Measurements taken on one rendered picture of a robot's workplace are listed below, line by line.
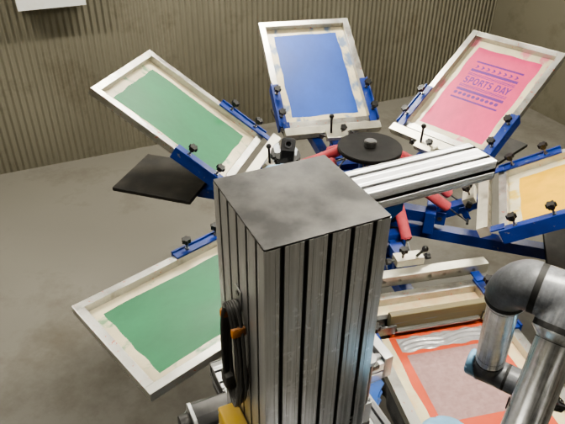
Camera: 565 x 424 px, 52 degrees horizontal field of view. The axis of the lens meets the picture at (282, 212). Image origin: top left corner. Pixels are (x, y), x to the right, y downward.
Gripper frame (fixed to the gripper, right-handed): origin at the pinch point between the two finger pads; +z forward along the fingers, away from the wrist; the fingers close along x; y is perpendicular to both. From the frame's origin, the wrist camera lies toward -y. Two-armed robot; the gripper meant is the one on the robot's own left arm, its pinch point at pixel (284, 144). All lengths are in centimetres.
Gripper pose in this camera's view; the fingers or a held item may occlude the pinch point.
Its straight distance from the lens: 202.0
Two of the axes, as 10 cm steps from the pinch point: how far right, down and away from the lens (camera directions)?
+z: -0.2, -5.6, 8.3
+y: -1.5, 8.2, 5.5
